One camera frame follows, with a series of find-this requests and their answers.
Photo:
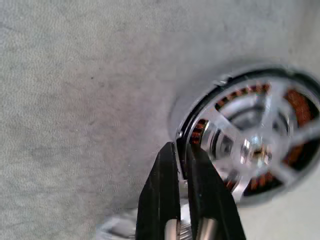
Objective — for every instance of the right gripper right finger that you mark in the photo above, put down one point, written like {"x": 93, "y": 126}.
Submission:
{"x": 212, "y": 200}

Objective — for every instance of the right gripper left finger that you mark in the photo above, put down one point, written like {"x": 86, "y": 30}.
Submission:
{"x": 157, "y": 195}

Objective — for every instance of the copper wound stator disc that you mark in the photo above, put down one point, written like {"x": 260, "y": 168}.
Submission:
{"x": 300, "y": 110}

